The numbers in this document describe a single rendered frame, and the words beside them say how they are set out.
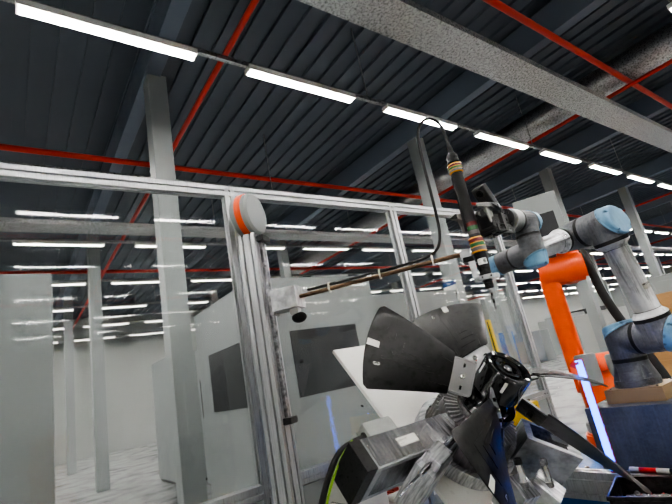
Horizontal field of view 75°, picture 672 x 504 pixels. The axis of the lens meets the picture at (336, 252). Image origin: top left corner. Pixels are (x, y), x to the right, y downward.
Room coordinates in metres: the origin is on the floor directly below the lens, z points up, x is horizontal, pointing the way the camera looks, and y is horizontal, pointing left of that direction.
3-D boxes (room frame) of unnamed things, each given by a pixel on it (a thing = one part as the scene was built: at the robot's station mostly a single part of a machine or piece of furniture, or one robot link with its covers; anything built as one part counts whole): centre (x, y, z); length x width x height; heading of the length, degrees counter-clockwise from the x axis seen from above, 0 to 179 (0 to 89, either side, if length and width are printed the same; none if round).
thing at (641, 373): (1.73, -0.99, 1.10); 0.15 x 0.15 x 0.10
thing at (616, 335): (1.73, -1.00, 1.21); 0.13 x 0.12 x 0.14; 26
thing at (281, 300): (1.43, 0.19, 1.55); 0.10 x 0.07 x 0.08; 73
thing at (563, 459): (1.30, -0.43, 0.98); 0.20 x 0.16 x 0.20; 38
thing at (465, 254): (1.25, -0.40, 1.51); 0.09 x 0.07 x 0.10; 73
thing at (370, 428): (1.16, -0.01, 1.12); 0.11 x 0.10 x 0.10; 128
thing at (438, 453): (1.04, -0.13, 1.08); 0.07 x 0.04 x 0.06; 138
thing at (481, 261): (1.24, -0.41, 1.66); 0.04 x 0.04 x 0.46
